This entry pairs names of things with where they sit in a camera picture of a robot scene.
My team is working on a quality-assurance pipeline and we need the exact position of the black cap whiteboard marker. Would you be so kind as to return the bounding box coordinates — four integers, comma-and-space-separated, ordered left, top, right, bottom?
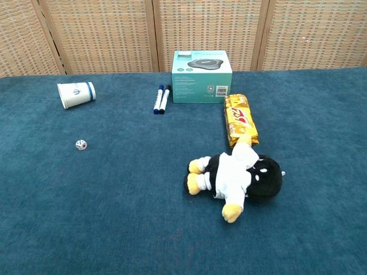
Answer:
158, 84, 172, 115

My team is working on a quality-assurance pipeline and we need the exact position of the blue cap whiteboard marker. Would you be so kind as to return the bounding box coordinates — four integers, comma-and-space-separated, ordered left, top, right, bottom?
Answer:
153, 84, 165, 115

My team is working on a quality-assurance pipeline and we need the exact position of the teal speakerphone product box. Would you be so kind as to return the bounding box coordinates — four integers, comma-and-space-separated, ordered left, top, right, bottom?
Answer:
171, 50, 233, 104

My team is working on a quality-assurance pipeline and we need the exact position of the gold snack package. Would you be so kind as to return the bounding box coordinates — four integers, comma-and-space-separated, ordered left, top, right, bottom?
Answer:
223, 93, 260, 148

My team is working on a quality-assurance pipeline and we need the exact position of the black white plush toy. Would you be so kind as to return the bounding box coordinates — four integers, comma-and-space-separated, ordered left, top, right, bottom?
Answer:
183, 139, 287, 224

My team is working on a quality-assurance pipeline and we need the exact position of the blue table cloth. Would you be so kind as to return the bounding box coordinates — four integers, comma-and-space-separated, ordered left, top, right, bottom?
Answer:
0, 66, 367, 275

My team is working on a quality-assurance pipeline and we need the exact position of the woven folding screen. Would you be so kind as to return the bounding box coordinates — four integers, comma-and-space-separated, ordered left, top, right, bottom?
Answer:
0, 0, 367, 78

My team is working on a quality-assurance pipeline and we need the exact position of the white paper cup blue band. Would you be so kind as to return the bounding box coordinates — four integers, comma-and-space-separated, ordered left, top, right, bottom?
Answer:
56, 81, 96, 110

